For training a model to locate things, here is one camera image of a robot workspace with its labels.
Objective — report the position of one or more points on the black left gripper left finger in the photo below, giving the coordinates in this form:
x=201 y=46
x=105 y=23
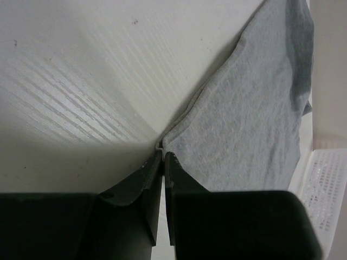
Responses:
x=119 y=223

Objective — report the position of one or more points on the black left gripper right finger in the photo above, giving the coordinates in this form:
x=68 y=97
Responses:
x=234 y=225

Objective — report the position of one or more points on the grey tank top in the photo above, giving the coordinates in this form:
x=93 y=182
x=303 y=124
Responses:
x=240 y=131

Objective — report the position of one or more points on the white plastic basket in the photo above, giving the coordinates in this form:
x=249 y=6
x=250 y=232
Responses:
x=319 y=181

